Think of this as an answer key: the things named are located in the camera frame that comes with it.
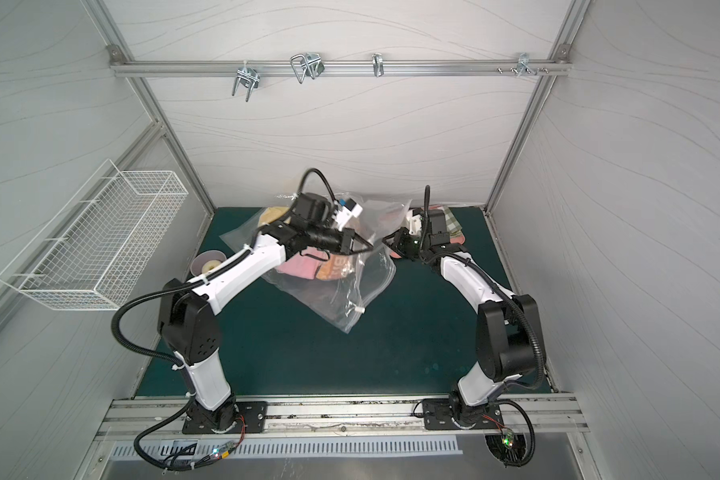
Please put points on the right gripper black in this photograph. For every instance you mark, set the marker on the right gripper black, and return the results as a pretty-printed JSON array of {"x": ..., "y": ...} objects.
[{"x": 408, "y": 241}]

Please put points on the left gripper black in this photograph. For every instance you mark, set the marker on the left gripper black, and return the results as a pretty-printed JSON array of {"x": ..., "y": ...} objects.
[{"x": 346, "y": 240}]

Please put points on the clear plastic vacuum bag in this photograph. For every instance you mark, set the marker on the clear plastic vacuum bag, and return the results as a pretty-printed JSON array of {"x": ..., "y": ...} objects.
[{"x": 340, "y": 288}]

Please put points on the pink towel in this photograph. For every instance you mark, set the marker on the pink towel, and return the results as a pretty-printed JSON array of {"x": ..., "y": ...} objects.
[{"x": 302, "y": 267}]

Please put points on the orange lettered towel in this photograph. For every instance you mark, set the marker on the orange lettered towel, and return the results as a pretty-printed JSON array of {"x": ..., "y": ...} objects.
[{"x": 335, "y": 268}]

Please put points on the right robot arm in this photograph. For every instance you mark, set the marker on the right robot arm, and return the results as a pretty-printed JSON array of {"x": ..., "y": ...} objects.
[{"x": 510, "y": 351}]

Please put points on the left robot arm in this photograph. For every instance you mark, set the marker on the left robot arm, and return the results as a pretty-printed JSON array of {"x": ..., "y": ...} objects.
[{"x": 188, "y": 320}]

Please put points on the green checkered cloth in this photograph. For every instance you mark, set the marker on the green checkered cloth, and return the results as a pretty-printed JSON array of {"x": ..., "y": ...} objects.
[{"x": 453, "y": 226}]

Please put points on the green table mat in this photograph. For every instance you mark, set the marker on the green table mat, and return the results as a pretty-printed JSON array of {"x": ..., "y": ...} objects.
[{"x": 416, "y": 337}]

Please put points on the yellow tape roll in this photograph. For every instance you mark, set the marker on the yellow tape roll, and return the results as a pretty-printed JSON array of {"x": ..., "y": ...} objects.
[{"x": 210, "y": 266}]

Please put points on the grey bowl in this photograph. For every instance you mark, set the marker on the grey bowl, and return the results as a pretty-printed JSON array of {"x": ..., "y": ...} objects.
[{"x": 200, "y": 259}]

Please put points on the small metal hook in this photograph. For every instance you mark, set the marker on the small metal hook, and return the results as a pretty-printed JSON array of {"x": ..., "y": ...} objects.
[{"x": 377, "y": 65}]

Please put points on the metal U-bolt clamp middle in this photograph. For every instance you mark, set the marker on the metal U-bolt clamp middle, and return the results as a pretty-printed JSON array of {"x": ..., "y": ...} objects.
[{"x": 307, "y": 65}]

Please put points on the metal u-bolt clamp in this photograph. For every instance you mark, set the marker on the metal u-bolt clamp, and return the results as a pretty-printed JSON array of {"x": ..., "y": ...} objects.
[
  {"x": 247, "y": 80},
  {"x": 307, "y": 65}
]

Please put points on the metal U-bolt clamp left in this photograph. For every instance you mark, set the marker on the metal U-bolt clamp left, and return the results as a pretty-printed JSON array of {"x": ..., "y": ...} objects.
[{"x": 247, "y": 80}]

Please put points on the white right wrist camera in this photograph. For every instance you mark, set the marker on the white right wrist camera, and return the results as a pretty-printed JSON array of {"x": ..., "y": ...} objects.
[{"x": 413, "y": 223}]

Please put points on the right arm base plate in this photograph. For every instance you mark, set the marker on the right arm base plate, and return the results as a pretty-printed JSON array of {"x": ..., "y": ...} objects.
[{"x": 446, "y": 414}]

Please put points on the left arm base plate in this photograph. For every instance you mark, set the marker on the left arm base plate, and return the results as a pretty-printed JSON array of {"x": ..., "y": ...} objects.
[{"x": 231, "y": 417}]

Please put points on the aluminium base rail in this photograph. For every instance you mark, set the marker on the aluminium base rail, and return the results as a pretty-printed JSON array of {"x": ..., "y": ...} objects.
[{"x": 338, "y": 416}]

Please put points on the metal bracket right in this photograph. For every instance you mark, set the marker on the metal bracket right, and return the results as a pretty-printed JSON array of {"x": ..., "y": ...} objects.
[{"x": 523, "y": 67}]

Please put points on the white wire basket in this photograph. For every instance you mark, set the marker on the white wire basket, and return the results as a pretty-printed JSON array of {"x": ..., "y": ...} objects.
[{"x": 90, "y": 255}]

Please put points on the aluminium cross rail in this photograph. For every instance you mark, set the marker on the aluminium cross rail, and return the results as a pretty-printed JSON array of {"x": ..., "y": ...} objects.
[{"x": 333, "y": 68}]

